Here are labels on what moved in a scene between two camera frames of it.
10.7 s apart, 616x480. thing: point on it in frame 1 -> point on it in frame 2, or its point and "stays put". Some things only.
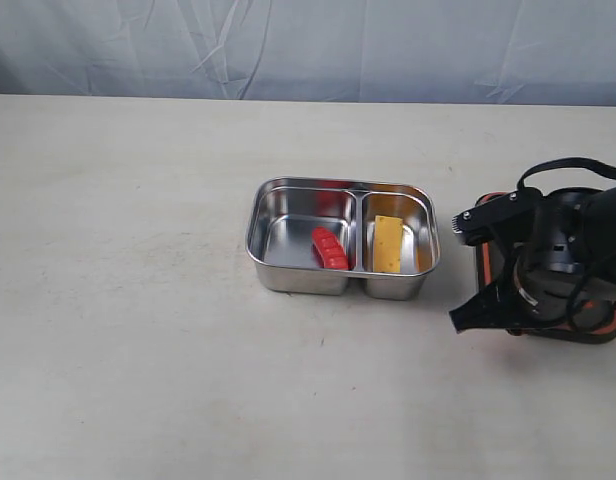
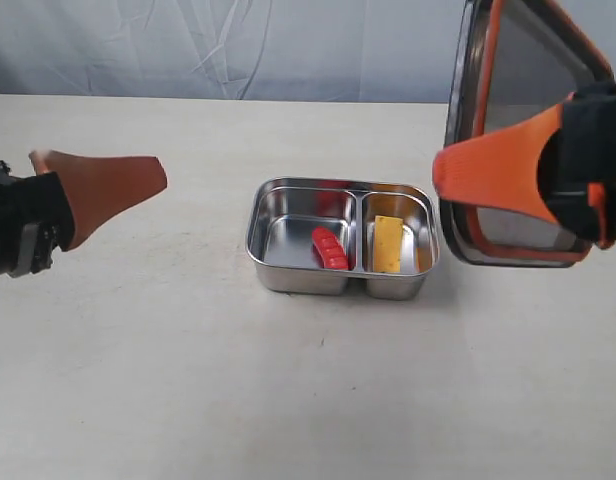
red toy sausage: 328,249 stays put
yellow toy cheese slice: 388,234 stays put
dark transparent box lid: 595,322 -> 513,58
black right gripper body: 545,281 -> 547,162
